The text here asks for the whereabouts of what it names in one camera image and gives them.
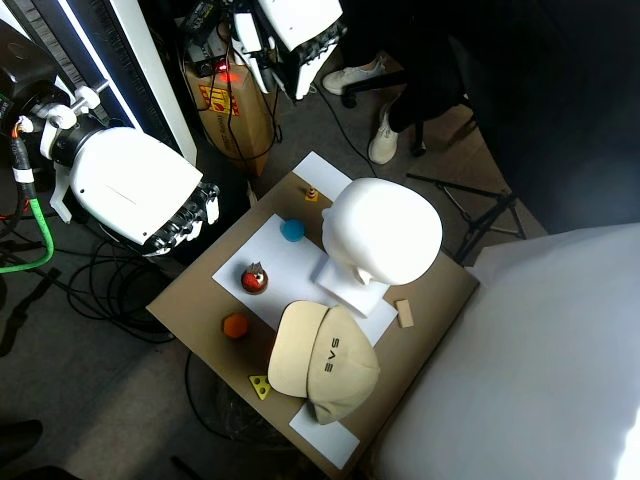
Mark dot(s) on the black electronics box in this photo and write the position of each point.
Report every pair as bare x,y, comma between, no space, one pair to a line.
205,50

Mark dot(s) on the orange polygon block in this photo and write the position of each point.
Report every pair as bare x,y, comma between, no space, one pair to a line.
235,326

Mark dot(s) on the small striped toy cone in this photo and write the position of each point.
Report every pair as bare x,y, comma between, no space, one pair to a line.
311,194

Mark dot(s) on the black tripod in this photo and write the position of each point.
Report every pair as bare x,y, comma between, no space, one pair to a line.
487,215

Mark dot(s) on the red strawberry toy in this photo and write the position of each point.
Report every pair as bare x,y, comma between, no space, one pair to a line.
254,281

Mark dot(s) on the brown cardboard box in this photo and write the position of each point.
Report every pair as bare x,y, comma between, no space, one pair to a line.
240,115

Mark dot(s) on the large white paper sheet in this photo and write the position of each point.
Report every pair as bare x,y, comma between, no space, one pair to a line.
285,270

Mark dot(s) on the white backdrop board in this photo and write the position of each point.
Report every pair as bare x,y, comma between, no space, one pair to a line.
525,375

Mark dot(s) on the person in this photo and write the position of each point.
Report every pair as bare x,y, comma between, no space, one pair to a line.
385,142

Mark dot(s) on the white column with black strip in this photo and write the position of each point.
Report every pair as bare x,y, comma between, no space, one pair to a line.
145,75

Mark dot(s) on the small wooden block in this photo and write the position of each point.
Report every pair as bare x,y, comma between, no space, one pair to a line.
404,313

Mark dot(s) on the white mannequin head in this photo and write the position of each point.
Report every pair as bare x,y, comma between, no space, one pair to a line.
385,230

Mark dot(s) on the small white paper sheet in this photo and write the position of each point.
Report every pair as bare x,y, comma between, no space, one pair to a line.
327,442
322,172

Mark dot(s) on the yellow holed triangle block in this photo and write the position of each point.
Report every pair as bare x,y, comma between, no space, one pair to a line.
260,387

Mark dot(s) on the blue toy ball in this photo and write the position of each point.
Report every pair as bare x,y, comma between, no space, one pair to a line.
292,230

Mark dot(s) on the beige baseball cap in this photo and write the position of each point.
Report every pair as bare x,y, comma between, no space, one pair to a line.
330,360

